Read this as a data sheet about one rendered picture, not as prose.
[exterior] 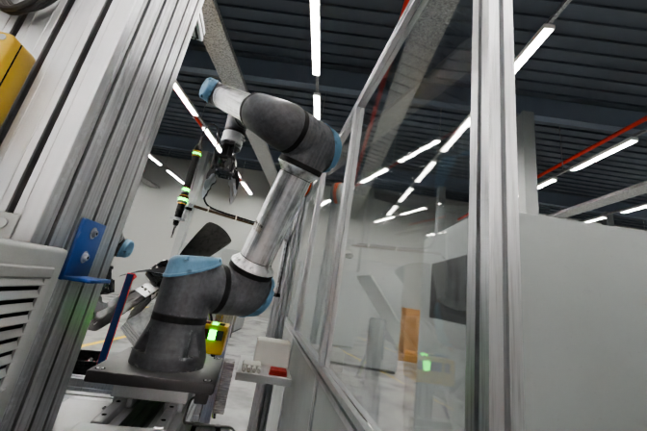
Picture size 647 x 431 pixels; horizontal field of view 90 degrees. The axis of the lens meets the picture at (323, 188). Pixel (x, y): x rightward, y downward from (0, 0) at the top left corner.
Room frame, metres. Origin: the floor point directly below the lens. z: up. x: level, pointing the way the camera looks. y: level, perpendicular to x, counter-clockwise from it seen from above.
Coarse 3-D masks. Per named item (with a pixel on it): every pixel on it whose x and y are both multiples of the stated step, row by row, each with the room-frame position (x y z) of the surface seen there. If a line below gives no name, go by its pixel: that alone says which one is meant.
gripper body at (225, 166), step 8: (224, 144) 1.04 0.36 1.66; (232, 144) 1.03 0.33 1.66; (224, 152) 1.05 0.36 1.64; (232, 152) 1.04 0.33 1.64; (216, 160) 1.04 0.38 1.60; (224, 160) 1.03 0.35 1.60; (232, 160) 1.04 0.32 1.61; (216, 168) 1.04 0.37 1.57; (224, 168) 1.03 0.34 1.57; (232, 168) 1.03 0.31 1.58; (224, 176) 1.10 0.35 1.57
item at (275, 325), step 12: (300, 204) 2.02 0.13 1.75; (300, 216) 2.03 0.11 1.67; (300, 228) 2.04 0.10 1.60; (288, 252) 2.01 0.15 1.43; (288, 264) 2.01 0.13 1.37; (288, 276) 2.02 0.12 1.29; (288, 288) 2.03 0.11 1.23; (276, 300) 2.03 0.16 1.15; (288, 300) 2.04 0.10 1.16; (276, 312) 2.03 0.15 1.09; (276, 324) 2.01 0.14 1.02; (276, 336) 2.02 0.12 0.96; (264, 396) 2.01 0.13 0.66; (264, 408) 2.02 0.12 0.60; (264, 420) 2.04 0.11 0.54
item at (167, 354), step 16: (160, 320) 0.73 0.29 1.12; (176, 320) 0.73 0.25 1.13; (192, 320) 0.75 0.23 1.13; (144, 336) 0.74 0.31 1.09; (160, 336) 0.73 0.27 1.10; (176, 336) 0.73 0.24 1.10; (192, 336) 0.75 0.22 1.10; (144, 352) 0.73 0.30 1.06; (160, 352) 0.72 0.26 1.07; (176, 352) 0.73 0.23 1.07; (192, 352) 0.76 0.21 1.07; (144, 368) 0.71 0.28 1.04; (160, 368) 0.71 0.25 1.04; (176, 368) 0.73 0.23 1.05; (192, 368) 0.75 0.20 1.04
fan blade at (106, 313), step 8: (128, 296) 1.56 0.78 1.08; (136, 296) 1.56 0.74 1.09; (112, 304) 1.54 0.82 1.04; (128, 304) 1.53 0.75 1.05; (136, 304) 1.53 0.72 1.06; (96, 312) 1.52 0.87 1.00; (104, 312) 1.50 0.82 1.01; (112, 312) 1.50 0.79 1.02; (96, 320) 1.46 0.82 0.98; (104, 320) 1.45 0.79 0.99; (88, 328) 1.43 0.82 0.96; (96, 328) 1.41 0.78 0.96
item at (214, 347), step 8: (208, 320) 1.28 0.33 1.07; (208, 328) 1.20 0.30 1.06; (216, 328) 1.20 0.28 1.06; (224, 328) 1.21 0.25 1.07; (224, 336) 1.21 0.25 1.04; (208, 344) 1.20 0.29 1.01; (216, 344) 1.21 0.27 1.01; (224, 344) 1.27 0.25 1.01; (208, 352) 1.20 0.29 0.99; (216, 352) 1.21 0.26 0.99
